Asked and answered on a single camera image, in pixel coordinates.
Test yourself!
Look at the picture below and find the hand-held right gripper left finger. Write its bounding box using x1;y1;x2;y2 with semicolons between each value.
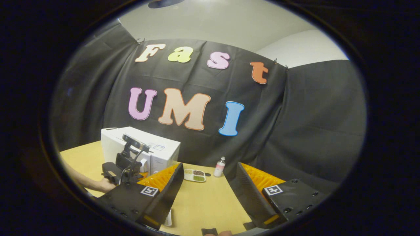
98;163;185;230

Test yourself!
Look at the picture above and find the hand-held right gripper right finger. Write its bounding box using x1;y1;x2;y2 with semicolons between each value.
236;162;329;229

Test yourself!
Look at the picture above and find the white microwave oven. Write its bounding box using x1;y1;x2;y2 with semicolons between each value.
101;127;181;176

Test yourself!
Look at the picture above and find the white divided dish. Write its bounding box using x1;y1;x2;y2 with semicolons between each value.
184;168;206;183

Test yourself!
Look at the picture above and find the small pink label bottle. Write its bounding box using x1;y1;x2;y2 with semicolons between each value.
214;156;226;178

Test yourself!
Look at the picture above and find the black backdrop cloth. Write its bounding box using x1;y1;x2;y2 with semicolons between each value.
51;18;367;194

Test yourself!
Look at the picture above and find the black camera cable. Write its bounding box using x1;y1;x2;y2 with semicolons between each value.
120;147;148;185

